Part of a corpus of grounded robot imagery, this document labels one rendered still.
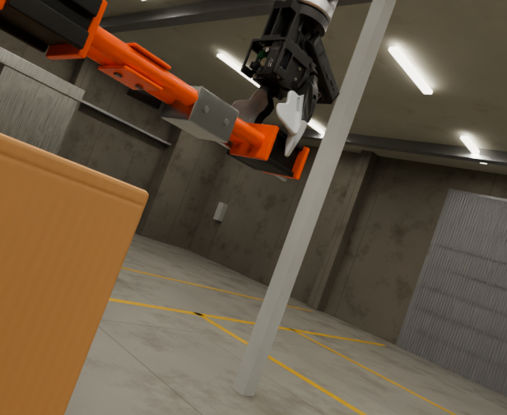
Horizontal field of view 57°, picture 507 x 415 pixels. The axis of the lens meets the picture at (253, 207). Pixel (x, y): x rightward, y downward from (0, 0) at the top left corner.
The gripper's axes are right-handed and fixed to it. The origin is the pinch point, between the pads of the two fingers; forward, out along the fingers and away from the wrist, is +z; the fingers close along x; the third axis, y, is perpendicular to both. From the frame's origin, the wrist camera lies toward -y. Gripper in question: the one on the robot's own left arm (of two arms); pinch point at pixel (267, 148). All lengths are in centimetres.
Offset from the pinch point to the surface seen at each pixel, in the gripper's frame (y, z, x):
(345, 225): -882, -92, -552
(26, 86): -148, -67, -600
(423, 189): -910, -219, -412
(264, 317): -213, 63, -157
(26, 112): -160, -37, -600
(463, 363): -905, 94, -222
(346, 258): -911, -21, -536
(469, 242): -905, -130, -282
